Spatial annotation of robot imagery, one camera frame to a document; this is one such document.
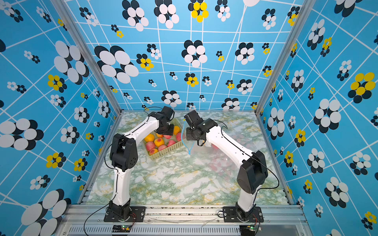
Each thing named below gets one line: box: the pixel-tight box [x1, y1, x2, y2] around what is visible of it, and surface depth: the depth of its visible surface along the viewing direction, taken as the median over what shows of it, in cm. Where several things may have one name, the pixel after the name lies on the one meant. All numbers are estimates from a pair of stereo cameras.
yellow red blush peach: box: [154, 137, 165, 148], surface depth 98 cm
